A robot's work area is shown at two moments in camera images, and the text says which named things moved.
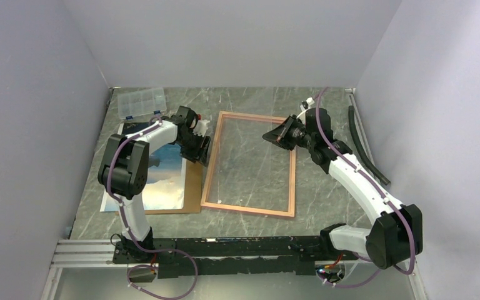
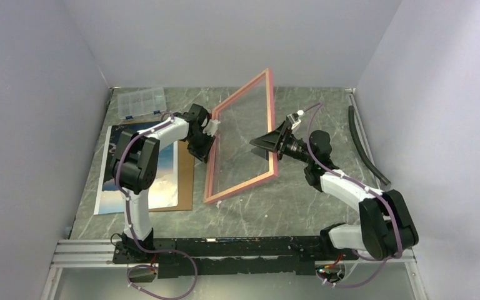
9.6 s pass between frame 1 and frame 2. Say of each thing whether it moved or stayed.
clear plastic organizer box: stayed
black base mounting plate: stayed
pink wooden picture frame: moved
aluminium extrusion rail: stayed
